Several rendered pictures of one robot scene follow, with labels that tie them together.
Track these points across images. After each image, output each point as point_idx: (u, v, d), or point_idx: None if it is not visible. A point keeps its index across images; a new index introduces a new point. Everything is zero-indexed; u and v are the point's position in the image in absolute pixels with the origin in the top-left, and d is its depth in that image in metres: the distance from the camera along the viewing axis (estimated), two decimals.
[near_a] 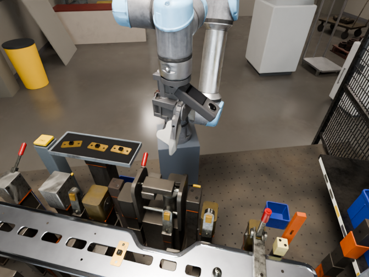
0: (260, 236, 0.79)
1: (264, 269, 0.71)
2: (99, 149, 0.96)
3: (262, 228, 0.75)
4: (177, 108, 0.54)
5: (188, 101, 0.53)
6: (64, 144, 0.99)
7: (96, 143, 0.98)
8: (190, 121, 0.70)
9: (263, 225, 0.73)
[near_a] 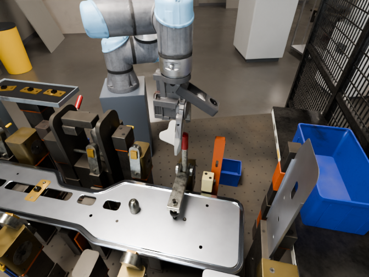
0: (186, 171, 0.74)
1: (183, 198, 0.66)
2: (31, 92, 0.92)
3: (184, 159, 0.70)
4: (180, 106, 0.54)
5: (190, 98, 0.54)
6: None
7: (29, 87, 0.93)
8: (186, 122, 0.70)
9: (184, 154, 0.69)
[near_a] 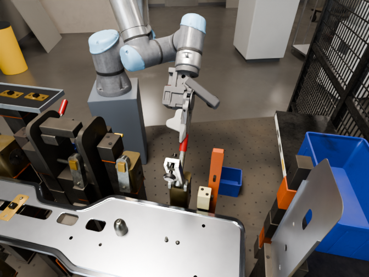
0: (179, 186, 0.65)
1: (180, 174, 0.56)
2: (11, 96, 0.83)
3: None
4: (188, 91, 0.62)
5: (196, 87, 0.64)
6: None
7: (10, 90, 0.85)
8: None
9: (182, 159, 0.65)
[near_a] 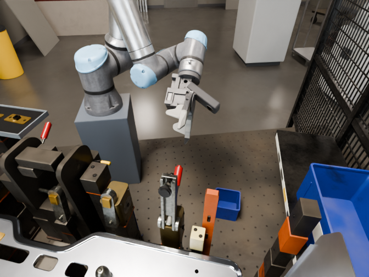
0: (171, 225, 0.59)
1: (175, 196, 0.52)
2: None
3: None
4: (190, 92, 0.66)
5: (198, 90, 0.67)
6: None
7: None
8: (184, 142, 0.72)
9: None
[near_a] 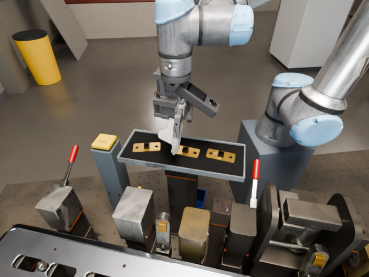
0: None
1: None
2: (189, 155, 0.67)
3: None
4: (179, 106, 0.55)
5: (189, 98, 0.54)
6: (136, 148, 0.70)
7: (184, 146, 0.69)
8: (188, 122, 0.70)
9: None
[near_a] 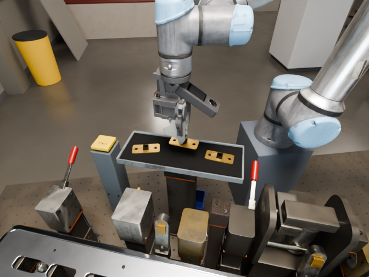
0: None
1: None
2: (188, 146, 0.65)
3: None
4: (179, 106, 0.54)
5: (189, 98, 0.54)
6: (135, 149, 0.70)
7: None
8: None
9: None
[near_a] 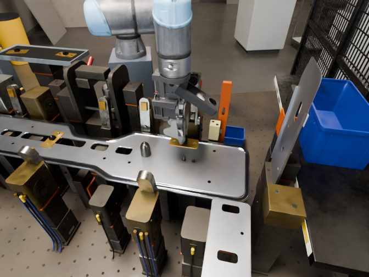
0: (194, 120, 0.77)
1: None
2: (189, 146, 0.65)
3: None
4: (179, 106, 0.54)
5: (189, 98, 0.54)
6: None
7: None
8: None
9: None
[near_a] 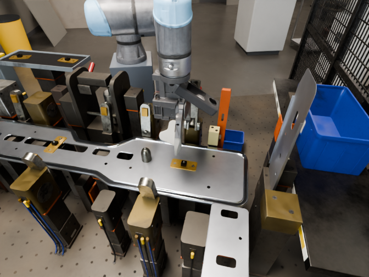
0: (194, 125, 0.79)
1: None
2: (188, 168, 0.71)
3: None
4: (180, 106, 0.54)
5: (189, 98, 0.54)
6: (12, 57, 1.00)
7: (182, 160, 0.73)
8: (186, 122, 0.70)
9: None
